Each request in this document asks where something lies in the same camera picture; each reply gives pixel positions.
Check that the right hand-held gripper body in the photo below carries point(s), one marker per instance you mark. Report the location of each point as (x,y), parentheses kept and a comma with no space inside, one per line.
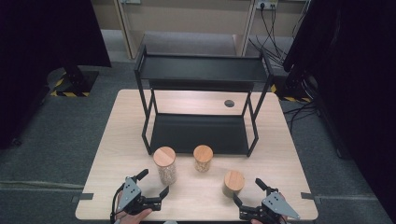
(277,205)

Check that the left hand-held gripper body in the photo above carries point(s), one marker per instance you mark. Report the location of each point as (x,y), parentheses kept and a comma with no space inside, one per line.
(130,194)

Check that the wide glass jar wooden lid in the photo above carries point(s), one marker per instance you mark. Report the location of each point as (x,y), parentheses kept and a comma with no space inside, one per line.
(234,181)

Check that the tall glass jar wooden lid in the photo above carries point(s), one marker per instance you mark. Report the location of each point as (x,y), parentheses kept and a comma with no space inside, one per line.
(164,156)

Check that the small glass jar wooden lid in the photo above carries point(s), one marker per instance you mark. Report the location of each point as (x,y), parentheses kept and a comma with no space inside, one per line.
(203,153)

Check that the black two-tier metal rack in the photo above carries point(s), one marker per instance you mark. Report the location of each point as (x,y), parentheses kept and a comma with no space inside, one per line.
(202,68)

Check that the person's left hand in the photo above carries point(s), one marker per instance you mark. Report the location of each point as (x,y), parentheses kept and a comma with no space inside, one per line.
(137,218)

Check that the person's right hand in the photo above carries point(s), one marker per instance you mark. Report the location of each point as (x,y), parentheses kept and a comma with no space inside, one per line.
(256,221)

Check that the grey floor tape piece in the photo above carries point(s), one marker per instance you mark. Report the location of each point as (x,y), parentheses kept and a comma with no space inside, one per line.
(308,196)
(83,196)

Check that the black stand base hazard tape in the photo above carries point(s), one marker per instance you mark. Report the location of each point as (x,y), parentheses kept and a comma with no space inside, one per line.
(77,82)
(294,90)

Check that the black curtain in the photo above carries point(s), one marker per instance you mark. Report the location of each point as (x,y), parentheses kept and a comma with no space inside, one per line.
(358,77)
(37,46)

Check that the white wall power socket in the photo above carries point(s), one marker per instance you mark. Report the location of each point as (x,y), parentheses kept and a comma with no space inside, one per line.
(267,3)

